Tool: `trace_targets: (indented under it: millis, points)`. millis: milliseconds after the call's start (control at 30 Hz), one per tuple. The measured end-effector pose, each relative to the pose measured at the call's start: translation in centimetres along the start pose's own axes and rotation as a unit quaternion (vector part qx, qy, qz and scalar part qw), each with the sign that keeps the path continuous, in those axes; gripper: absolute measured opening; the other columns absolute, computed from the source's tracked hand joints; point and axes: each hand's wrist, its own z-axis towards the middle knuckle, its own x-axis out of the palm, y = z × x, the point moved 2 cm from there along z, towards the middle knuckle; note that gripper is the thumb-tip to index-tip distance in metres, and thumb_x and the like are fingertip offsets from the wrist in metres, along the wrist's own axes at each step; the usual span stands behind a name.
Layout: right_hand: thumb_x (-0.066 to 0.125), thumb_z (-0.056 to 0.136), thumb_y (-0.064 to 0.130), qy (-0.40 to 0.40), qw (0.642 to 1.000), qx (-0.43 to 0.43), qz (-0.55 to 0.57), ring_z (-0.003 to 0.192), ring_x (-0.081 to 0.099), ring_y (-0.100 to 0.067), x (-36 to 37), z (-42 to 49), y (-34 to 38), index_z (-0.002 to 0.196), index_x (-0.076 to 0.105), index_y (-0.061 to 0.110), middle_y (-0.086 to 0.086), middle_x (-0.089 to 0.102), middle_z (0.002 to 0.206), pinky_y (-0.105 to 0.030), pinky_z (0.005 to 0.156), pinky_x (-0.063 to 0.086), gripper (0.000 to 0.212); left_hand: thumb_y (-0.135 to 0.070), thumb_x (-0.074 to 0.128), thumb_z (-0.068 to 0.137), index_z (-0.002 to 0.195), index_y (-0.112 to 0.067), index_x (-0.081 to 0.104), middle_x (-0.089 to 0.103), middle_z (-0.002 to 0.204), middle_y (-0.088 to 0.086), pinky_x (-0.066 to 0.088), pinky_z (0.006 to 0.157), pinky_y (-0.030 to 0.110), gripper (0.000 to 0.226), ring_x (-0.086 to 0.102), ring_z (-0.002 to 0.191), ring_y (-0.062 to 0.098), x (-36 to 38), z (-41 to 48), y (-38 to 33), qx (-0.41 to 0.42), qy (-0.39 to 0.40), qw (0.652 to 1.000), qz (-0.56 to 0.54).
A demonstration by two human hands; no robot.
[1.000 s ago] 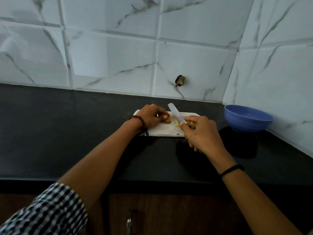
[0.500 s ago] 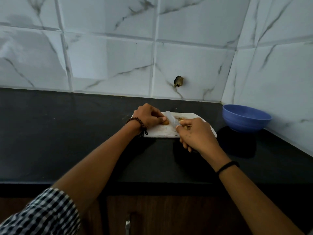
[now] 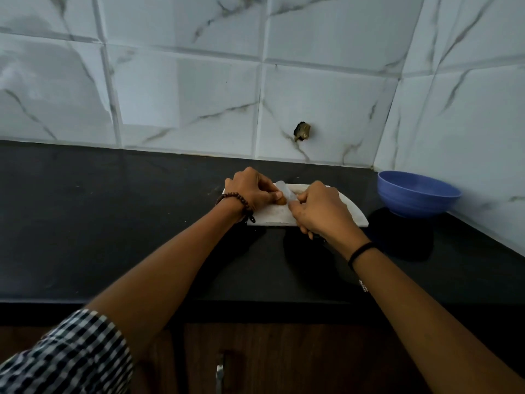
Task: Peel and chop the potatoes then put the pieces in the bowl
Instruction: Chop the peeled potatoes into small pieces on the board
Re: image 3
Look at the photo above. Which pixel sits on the person's left hand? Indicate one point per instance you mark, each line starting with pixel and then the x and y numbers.
pixel 250 188

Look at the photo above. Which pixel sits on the black white checkered shirt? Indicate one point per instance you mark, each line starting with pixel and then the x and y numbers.
pixel 69 357

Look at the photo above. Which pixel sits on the steel kitchen knife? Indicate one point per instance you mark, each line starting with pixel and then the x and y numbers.
pixel 285 190

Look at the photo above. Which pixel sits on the blue plastic bowl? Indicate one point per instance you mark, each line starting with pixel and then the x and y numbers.
pixel 418 192

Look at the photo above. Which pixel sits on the brown potato piece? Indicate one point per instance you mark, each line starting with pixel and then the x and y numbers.
pixel 280 200

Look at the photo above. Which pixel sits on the person's left forearm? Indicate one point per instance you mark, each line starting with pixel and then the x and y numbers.
pixel 164 274

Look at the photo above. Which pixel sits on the person's right forearm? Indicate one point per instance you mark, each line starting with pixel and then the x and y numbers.
pixel 443 328

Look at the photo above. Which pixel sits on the black wristband with charm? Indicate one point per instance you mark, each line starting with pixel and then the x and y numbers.
pixel 361 252

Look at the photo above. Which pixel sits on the brown wall pipe stub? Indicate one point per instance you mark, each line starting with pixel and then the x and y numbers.
pixel 302 131

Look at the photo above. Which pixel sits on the person's right hand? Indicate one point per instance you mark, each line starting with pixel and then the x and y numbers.
pixel 324 213

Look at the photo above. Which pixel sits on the white cutting board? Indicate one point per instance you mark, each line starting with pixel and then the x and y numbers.
pixel 270 215

